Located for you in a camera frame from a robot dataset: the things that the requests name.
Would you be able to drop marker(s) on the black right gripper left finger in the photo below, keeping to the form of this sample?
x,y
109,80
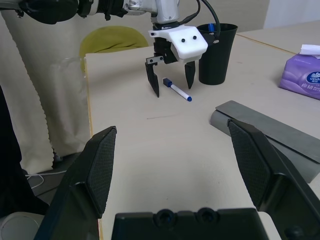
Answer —
x,y
92,170

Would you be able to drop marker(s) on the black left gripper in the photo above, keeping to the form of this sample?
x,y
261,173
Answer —
x,y
163,51

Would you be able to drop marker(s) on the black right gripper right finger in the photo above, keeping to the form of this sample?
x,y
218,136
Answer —
x,y
265,170

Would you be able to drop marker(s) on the white marker blue cap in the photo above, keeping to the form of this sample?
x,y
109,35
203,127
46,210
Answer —
x,y
177,90

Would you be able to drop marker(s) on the grey glasses case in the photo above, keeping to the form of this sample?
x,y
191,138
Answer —
x,y
275,130

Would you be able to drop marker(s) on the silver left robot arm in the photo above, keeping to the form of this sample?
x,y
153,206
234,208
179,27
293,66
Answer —
x,y
100,7

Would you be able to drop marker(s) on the black plastic cup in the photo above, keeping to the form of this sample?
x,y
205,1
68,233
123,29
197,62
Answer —
x,y
217,62

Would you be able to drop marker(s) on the short blue marker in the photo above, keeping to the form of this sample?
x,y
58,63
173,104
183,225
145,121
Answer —
x,y
210,26

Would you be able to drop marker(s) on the black robot waist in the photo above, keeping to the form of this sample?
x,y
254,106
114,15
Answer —
x,y
15,175

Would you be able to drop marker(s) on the grey robot torso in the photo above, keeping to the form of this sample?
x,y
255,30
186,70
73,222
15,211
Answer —
x,y
17,226

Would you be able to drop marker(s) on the purple tissue pack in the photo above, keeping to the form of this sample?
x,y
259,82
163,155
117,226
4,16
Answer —
x,y
302,75

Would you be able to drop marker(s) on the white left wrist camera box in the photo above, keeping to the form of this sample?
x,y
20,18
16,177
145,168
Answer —
x,y
188,42

